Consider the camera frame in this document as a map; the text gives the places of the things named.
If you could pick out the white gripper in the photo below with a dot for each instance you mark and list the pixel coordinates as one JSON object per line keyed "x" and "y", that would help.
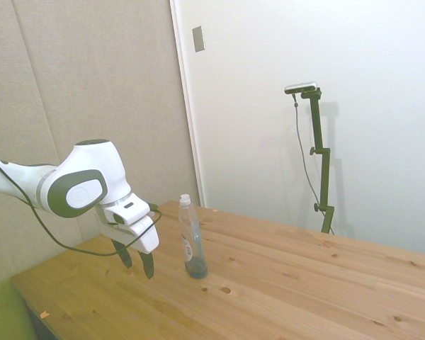
{"x": 141, "y": 237}

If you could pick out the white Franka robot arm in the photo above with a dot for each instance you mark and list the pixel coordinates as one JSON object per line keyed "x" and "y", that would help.
{"x": 85, "y": 166}

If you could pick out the clear dish soap bottle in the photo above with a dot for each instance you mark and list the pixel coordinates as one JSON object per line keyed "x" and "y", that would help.
{"x": 192, "y": 241}

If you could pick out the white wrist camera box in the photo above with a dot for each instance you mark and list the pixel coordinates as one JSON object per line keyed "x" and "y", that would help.
{"x": 127, "y": 211}

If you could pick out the white door frame strip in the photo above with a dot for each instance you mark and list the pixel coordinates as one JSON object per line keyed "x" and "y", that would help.
{"x": 187, "y": 106}

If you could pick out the camera on green stand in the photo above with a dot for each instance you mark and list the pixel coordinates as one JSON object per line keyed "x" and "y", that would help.
{"x": 302, "y": 156}

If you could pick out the dark green camera stand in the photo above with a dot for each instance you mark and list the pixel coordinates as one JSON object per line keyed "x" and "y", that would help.
{"x": 320, "y": 156}

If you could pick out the grey wall switch plate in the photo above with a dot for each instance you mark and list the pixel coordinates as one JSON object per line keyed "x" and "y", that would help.
{"x": 198, "y": 39}

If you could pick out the silver exterior camera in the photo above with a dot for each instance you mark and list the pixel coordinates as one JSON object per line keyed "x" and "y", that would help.
{"x": 301, "y": 87}

